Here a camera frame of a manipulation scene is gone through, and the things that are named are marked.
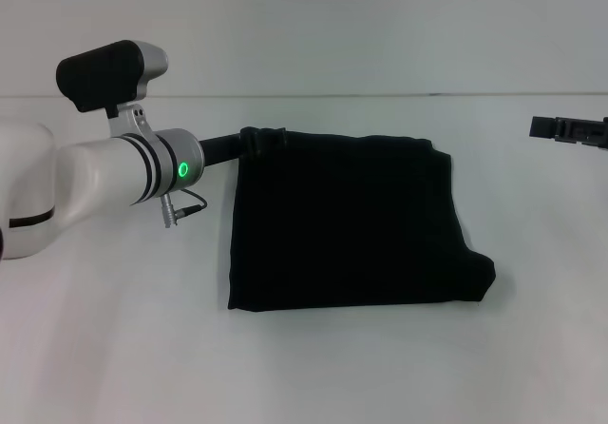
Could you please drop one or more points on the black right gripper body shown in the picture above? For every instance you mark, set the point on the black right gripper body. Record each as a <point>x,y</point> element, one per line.
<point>582,131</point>

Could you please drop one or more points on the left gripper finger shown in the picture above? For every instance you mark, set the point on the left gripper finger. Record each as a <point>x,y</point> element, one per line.
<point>263,140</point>

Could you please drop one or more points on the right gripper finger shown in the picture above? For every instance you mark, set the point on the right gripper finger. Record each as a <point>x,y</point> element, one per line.
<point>541,127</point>

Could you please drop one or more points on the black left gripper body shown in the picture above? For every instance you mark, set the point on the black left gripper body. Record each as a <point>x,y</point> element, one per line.
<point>221,148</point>

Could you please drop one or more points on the black t-shirt with FREE print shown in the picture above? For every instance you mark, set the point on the black t-shirt with FREE print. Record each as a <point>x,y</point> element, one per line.
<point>351,224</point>

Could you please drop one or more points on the left wrist camera housing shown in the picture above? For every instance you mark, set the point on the left wrist camera housing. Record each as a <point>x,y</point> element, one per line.
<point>109,72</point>

